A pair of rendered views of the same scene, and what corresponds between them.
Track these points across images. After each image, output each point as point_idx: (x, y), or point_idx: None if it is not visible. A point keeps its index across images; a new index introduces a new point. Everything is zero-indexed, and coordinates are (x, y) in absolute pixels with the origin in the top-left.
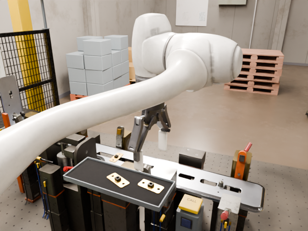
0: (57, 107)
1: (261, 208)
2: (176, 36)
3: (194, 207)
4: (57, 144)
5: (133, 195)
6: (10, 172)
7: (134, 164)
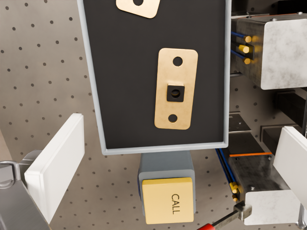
0: None
1: (304, 229)
2: None
3: (154, 216)
4: None
5: (111, 63)
6: None
7: (65, 122)
